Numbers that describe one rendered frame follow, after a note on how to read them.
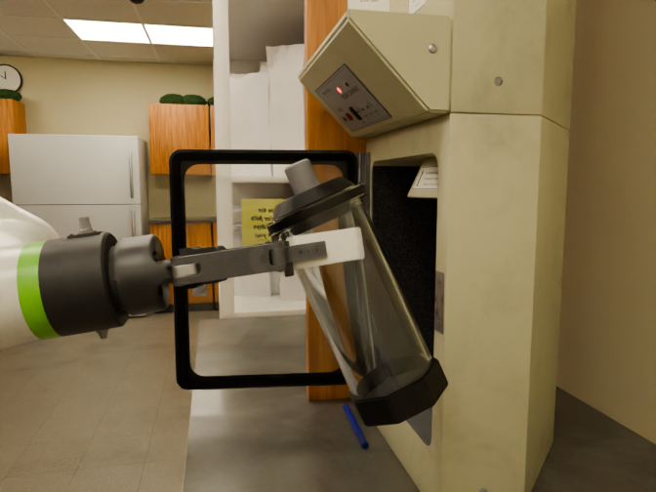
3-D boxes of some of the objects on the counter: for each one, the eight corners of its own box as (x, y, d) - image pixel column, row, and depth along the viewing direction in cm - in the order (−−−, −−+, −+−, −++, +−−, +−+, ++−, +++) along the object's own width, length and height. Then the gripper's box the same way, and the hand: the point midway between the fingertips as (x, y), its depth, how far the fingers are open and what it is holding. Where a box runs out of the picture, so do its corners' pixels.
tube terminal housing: (492, 395, 98) (509, -38, 89) (623, 496, 67) (669, -160, 58) (363, 407, 93) (367, -53, 84) (440, 522, 61) (459, -194, 52)
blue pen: (348, 409, 92) (348, 403, 92) (368, 449, 78) (368, 441, 78) (343, 410, 92) (343, 404, 92) (361, 449, 78) (361, 442, 78)
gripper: (81, 238, 40) (371, 197, 43) (138, 239, 61) (328, 212, 65) (97, 336, 40) (385, 287, 43) (147, 303, 61) (338, 271, 65)
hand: (328, 246), depth 54 cm, fingers closed on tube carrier, 9 cm apart
